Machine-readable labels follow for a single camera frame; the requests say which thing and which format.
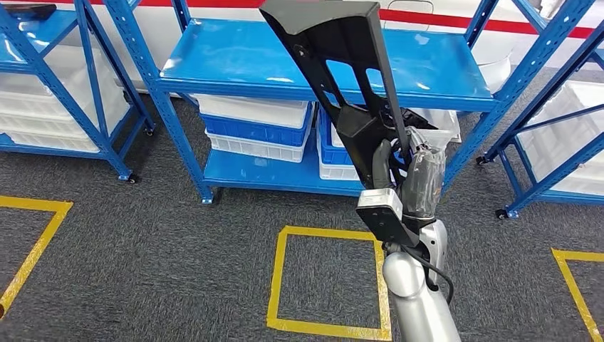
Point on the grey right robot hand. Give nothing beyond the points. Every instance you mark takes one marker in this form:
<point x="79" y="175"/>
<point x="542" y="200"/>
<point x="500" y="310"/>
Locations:
<point x="424" y="184"/>

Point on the long black plastic part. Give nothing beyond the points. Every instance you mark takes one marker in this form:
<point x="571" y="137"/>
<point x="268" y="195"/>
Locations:
<point x="28" y="10"/>
<point x="351" y="127"/>

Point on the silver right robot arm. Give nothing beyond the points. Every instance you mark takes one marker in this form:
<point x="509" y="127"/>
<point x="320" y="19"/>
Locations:
<point x="415" y="302"/>

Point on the blue metal shelf rack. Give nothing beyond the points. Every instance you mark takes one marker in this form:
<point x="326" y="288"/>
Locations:
<point x="424" y="56"/>
<point x="47" y="33"/>
<point x="542" y="188"/>

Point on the black curved plastic parts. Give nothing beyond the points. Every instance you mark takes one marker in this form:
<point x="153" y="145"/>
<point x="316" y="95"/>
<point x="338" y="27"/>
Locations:
<point x="420" y="120"/>

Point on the white vehicle body red stripe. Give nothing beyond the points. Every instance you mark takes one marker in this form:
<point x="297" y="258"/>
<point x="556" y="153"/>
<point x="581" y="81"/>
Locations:
<point x="490" y="52"/>

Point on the yellow floor tape square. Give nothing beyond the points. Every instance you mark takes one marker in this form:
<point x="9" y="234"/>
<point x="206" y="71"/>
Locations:
<point x="277" y="283"/>
<point x="33" y="204"/>
<point x="569" y="283"/>

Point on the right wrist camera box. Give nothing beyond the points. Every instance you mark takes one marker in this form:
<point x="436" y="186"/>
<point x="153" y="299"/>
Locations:
<point x="382" y="219"/>

